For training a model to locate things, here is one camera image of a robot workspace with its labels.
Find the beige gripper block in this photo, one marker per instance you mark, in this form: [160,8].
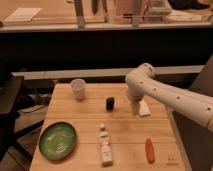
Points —
[135,108]

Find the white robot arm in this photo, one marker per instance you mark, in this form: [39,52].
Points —
[195,106]

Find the black eraser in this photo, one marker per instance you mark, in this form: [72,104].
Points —
[110,101]

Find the orange carrot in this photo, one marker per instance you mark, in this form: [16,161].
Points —
[149,151]

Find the white glue bottle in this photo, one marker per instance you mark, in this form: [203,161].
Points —
[105,148]

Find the white paper cup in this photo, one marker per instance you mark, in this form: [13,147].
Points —
[78,88]

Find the green plate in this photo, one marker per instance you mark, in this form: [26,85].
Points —
[57,141]

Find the black chair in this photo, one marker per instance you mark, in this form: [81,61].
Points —
[9,95]

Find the white paper sheet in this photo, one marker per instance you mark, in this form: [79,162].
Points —
[23,15]

